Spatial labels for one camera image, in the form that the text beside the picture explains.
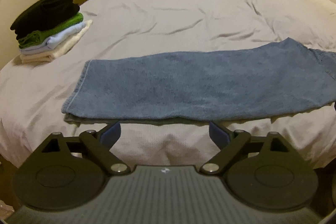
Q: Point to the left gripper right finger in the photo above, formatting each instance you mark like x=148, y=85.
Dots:
x=231, y=145

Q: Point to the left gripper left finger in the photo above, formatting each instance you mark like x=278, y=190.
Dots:
x=97, y=145

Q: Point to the blue denim jeans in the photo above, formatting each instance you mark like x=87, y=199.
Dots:
x=272, y=80

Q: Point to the stack of folded clothes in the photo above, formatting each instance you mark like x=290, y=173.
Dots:
x=49, y=29

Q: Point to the white duvet on bed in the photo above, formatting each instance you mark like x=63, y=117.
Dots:
x=32, y=95

